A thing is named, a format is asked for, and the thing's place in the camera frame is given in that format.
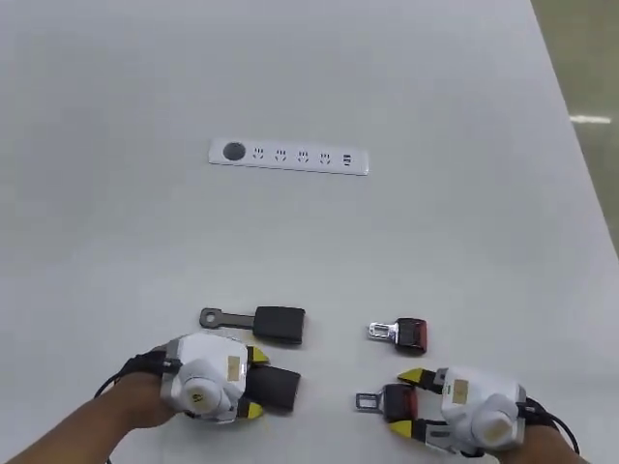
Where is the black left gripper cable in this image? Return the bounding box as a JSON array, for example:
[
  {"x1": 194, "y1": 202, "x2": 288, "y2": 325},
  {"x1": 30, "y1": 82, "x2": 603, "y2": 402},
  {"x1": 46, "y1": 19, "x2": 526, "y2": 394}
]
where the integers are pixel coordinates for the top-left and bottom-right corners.
[{"x1": 93, "y1": 367, "x2": 133, "y2": 400}]

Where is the person's left forearm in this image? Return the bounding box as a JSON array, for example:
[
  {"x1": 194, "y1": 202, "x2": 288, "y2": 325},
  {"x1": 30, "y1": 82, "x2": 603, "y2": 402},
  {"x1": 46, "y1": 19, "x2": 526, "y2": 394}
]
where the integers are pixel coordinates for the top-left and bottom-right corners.
[{"x1": 0, "y1": 381, "x2": 146, "y2": 464}]

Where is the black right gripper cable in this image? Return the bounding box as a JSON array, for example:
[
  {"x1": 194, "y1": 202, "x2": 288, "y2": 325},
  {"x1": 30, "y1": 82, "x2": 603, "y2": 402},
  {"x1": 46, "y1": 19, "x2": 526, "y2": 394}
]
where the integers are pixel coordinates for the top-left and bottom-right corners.
[{"x1": 527, "y1": 395, "x2": 582, "y2": 456}]

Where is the black seat belt buckle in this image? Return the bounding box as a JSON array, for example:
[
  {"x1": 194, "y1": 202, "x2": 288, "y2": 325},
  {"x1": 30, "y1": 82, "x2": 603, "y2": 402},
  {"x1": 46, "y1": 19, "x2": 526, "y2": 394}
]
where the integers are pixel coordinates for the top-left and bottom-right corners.
[
  {"x1": 198, "y1": 305, "x2": 307, "y2": 346},
  {"x1": 245, "y1": 364, "x2": 303, "y2": 414}
]

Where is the person's left hand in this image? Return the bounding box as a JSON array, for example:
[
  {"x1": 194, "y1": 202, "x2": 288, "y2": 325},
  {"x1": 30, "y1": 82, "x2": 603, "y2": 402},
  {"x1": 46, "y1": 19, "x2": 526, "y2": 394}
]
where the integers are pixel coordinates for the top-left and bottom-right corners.
[{"x1": 120, "y1": 350, "x2": 183, "y2": 429}]

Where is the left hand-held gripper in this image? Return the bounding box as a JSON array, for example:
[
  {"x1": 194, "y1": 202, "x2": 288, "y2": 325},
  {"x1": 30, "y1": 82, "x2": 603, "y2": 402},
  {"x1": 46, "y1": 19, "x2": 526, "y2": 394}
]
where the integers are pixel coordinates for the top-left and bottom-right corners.
[{"x1": 159, "y1": 333, "x2": 272, "y2": 427}]

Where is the metal seat belt tongue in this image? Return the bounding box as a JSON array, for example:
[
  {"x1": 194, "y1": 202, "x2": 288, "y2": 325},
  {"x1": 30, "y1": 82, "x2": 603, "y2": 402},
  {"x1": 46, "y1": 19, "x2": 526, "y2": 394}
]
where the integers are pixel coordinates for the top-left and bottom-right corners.
[
  {"x1": 354, "y1": 383, "x2": 420, "y2": 424},
  {"x1": 366, "y1": 316, "x2": 430, "y2": 359}
]

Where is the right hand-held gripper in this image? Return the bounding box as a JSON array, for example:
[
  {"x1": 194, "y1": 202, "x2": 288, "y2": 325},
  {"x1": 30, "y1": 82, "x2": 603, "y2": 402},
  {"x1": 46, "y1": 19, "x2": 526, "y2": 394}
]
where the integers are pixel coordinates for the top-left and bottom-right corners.
[{"x1": 388, "y1": 366, "x2": 529, "y2": 458}]

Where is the white recessed power strip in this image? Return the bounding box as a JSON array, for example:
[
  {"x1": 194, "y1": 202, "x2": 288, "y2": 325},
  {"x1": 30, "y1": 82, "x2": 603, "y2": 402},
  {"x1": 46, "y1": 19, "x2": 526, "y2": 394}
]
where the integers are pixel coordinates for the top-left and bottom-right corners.
[{"x1": 208, "y1": 137, "x2": 370, "y2": 177}]

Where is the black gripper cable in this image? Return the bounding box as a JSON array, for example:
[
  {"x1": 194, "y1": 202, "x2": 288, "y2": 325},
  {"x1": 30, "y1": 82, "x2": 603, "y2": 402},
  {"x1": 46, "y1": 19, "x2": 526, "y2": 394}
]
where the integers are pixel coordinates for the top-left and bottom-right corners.
[
  {"x1": 93, "y1": 367, "x2": 133, "y2": 400},
  {"x1": 527, "y1": 395, "x2": 582, "y2": 456}
]

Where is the person's right hand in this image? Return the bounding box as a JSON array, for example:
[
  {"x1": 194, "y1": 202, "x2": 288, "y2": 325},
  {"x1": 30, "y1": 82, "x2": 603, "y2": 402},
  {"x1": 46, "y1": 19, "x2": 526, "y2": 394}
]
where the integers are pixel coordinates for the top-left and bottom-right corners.
[{"x1": 492, "y1": 394, "x2": 581, "y2": 464}]

